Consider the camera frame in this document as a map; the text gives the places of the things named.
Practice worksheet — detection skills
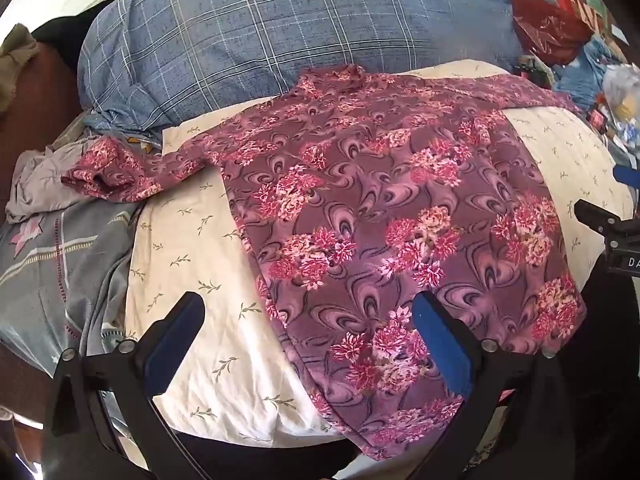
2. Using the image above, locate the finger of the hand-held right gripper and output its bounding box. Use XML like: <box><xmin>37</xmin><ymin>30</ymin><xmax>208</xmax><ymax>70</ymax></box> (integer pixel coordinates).
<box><xmin>573</xmin><ymin>199</ymin><xmax>626</xmax><ymax>236</ymax></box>
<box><xmin>612</xmin><ymin>162</ymin><xmax>640</xmax><ymax>192</ymax></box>

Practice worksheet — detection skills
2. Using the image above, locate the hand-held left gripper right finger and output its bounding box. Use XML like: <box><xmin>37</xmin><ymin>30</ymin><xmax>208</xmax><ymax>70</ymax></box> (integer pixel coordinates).
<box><xmin>411</xmin><ymin>291</ymin><xmax>577</xmax><ymax>480</ymax></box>

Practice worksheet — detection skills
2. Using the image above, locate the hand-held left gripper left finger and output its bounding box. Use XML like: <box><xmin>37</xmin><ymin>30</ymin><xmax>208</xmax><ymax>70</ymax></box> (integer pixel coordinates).
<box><xmin>44</xmin><ymin>291</ymin><xmax>212</xmax><ymax>480</ymax></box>

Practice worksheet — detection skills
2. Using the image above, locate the purple floral shirt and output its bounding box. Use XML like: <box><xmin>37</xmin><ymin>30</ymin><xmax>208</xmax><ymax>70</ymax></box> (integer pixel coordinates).
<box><xmin>61</xmin><ymin>65</ymin><xmax>588</xmax><ymax>461</ymax></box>

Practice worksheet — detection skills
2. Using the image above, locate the white plastic bag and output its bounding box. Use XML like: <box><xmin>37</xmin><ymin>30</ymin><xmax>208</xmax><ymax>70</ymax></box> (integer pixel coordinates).
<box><xmin>601</xmin><ymin>64</ymin><xmax>640</xmax><ymax>148</ymax></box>

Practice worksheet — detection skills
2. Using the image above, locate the cream leaf print bed sheet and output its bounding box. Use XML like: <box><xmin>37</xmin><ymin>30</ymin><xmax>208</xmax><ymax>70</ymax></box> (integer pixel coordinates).
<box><xmin>122</xmin><ymin>59</ymin><xmax>633</xmax><ymax>445</ymax></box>

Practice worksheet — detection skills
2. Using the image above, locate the blue denim cloth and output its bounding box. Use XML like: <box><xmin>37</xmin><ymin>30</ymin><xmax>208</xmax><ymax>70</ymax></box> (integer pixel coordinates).
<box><xmin>554</xmin><ymin>35</ymin><xmax>622</xmax><ymax>112</ymax></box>

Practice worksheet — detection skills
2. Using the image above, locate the grey patterned blanket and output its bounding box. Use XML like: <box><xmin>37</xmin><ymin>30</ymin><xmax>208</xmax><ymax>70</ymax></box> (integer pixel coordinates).
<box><xmin>0</xmin><ymin>199</ymin><xmax>147</xmax><ymax>378</ymax></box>

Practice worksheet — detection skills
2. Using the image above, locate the red plastic bag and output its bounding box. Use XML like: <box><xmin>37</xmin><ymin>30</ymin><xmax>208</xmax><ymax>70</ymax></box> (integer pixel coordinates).
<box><xmin>510</xmin><ymin>0</ymin><xmax>596</xmax><ymax>67</ymax></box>

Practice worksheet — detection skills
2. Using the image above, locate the red cardboard box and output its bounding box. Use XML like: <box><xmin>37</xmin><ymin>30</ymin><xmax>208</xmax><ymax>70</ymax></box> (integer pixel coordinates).
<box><xmin>554</xmin><ymin>0</ymin><xmax>603</xmax><ymax>28</ymax></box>

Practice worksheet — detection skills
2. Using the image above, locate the light grey crumpled cloth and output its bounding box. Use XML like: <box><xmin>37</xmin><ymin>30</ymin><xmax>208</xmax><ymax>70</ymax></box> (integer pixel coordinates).
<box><xmin>5</xmin><ymin>134</ymin><xmax>117</xmax><ymax>224</ymax></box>

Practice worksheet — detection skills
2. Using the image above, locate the olive green cloth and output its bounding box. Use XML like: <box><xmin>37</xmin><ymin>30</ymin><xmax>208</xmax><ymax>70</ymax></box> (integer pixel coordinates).
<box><xmin>0</xmin><ymin>23</ymin><xmax>42</xmax><ymax>113</ymax></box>

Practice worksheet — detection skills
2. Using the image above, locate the blue plaid pillow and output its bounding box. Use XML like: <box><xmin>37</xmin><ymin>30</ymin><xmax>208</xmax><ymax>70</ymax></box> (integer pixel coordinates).
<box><xmin>77</xmin><ymin>0</ymin><xmax>556</xmax><ymax>133</ymax></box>

